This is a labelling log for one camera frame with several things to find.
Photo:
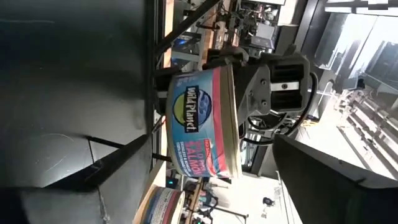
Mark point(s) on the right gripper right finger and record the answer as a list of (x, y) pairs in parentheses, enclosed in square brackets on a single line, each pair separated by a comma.
[(311, 186)]

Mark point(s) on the gold-lid can red blue label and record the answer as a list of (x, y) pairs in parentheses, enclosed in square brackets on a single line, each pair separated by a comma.
[(163, 207), (199, 124)]

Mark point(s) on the cluttered background workbench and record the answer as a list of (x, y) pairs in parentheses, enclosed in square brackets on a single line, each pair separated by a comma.
[(248, 21)]

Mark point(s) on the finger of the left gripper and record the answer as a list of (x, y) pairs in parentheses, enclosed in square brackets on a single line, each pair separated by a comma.
[(228, 58)]

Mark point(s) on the black table mat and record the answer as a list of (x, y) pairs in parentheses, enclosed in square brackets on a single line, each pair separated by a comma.
[(62, 93)]

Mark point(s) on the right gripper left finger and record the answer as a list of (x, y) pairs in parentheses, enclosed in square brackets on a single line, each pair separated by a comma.
[(124, 174)]

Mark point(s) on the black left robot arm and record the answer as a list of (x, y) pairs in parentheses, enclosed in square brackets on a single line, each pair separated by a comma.
[(217, 53)]

